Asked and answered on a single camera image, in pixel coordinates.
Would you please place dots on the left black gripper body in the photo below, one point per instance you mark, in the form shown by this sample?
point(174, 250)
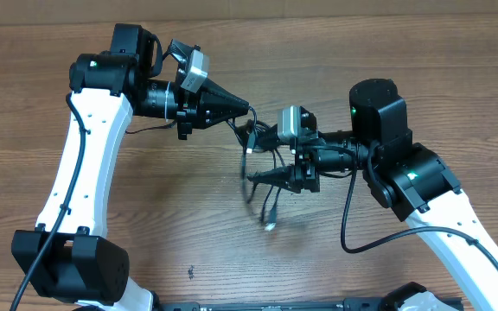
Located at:
point(185, 111)

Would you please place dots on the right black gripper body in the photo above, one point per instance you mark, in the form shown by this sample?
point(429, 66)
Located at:
point(306, 157)

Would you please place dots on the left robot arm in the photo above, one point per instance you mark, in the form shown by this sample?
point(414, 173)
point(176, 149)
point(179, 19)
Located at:
point(67, 255)

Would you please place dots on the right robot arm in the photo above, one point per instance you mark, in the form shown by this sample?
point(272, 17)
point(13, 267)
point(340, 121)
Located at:
point(403, 176)

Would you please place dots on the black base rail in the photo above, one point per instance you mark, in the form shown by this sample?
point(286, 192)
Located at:
point(411, 296)

